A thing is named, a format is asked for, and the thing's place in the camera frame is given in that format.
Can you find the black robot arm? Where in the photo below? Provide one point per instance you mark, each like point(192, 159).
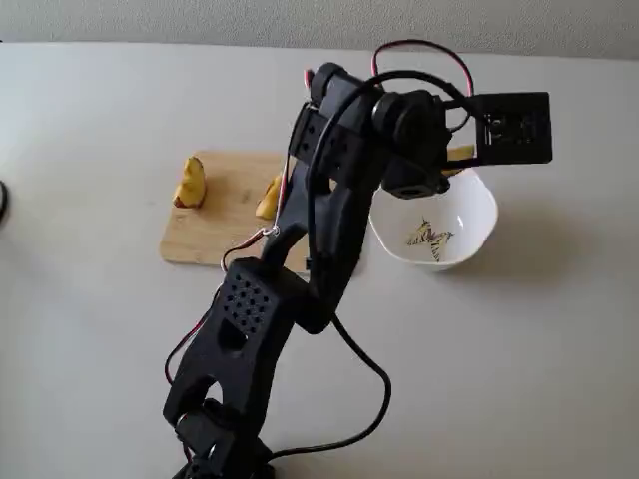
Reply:
point(249, 324)

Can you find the curved yellow apple slice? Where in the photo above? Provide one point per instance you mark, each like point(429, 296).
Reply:
point(461, 151)

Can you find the black round object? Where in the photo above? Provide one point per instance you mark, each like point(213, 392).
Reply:
point(3, 202)

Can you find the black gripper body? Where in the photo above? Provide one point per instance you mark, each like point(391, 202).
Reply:
point(412, 190)

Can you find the large apple slice red skin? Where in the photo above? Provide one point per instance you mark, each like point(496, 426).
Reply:
point(191, 185)

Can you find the bamboo cutting board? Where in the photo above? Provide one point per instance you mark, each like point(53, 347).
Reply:
point(224, 234)

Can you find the white bowl butterfly print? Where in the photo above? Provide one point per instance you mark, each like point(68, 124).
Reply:
point(449, 209)

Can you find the narrow yellow apple slice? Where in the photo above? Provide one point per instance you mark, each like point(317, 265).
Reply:
point(267, 204)

